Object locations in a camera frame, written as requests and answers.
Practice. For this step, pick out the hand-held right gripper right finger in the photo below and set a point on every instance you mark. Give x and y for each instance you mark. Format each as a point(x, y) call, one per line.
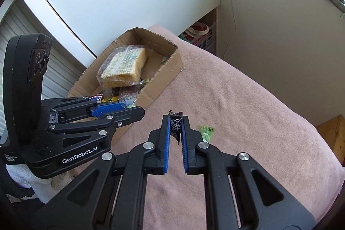
point(184, 146)

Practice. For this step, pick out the yellow candy packet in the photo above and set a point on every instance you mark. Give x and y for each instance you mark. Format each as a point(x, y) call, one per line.
point(111, 99)

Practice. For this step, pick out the black patterned candy packet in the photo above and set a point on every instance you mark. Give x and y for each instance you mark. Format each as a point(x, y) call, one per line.
point(175, 125)

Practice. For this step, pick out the white and red bag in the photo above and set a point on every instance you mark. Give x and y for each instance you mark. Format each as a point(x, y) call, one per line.
point(196, 29)

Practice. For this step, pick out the green candy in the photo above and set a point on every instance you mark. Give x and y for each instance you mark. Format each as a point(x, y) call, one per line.
point(129, 100)

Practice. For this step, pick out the clear packet of dark snacks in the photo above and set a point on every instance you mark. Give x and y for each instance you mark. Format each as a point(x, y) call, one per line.
point(126, 91)

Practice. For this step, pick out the small brown chocolate bar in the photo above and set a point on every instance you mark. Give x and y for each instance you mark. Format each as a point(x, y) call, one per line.
point(95, 98)

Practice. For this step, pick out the cardboard box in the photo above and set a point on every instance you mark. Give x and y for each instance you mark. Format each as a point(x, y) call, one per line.
point(161, 79)

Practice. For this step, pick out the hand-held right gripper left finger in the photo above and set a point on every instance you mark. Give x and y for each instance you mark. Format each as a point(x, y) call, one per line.
point(167, 143)

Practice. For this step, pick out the sponge cake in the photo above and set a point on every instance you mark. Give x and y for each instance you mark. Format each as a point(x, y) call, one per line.
point(121, 68)

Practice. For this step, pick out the light wooden stool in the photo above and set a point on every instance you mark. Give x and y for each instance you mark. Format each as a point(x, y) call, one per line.
point(333, 138)

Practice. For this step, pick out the green candy packet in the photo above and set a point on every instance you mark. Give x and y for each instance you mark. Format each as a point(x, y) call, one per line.
point(207, 132)

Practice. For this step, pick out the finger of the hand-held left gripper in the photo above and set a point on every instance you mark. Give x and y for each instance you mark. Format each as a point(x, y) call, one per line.
point(129, 115)
point(107, 109)

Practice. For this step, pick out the pink plastic basket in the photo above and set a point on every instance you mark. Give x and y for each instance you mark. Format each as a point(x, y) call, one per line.
point(206, 40)

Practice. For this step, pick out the pink cloth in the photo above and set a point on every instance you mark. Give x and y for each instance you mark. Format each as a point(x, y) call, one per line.
point(242, 100)

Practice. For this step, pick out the grey slatted shutter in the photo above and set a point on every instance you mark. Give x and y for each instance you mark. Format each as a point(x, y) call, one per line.
point(16, 22)

